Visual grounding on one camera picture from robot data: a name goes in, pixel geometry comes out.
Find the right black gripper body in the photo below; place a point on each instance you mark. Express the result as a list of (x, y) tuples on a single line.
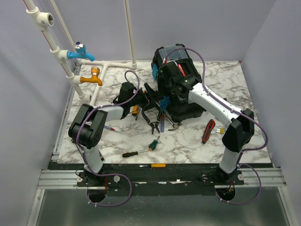
[(165, 88)]

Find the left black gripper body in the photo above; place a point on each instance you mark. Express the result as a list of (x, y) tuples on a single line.
[(139, 98)]

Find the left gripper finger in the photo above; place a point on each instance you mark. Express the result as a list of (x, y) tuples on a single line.
[(152, 94), (151, 105)]

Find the black plastic toolbox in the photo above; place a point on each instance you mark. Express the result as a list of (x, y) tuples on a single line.
[(174, 61)]

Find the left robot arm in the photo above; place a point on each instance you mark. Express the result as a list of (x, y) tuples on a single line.
[(87, 127)]

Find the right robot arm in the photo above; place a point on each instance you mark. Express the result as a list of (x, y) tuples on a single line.
[(239, 124)]

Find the yellow black electric screwdriver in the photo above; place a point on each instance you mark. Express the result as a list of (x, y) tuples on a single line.
[(135, 111)]

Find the black long nose pliers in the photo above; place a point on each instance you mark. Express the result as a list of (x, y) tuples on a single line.
[(152, 124)]

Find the silver claw hammer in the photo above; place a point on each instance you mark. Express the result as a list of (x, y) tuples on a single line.
[(175, 126)]

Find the green stubby screwdriver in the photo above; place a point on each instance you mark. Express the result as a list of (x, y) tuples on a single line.
[(153, 144)]

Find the red black utility knife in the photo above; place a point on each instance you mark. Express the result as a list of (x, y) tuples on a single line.
[(208, 130)]

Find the orange water tap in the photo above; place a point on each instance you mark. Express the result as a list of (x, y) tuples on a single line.
[(95, 71)]

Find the blue water tap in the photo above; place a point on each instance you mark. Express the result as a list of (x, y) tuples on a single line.
[(80, 52)]

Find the blue handle screwdriver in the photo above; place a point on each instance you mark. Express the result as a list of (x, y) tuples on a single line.
[(162, 124)]

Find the orange handle screwdriver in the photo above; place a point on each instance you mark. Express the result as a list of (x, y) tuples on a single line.
[(158, 165)]

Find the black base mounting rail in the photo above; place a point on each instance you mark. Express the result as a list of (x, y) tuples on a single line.
[(175, 179)]

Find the aluminium extrusion rail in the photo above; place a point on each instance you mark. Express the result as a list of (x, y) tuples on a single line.
[(58, 179)]

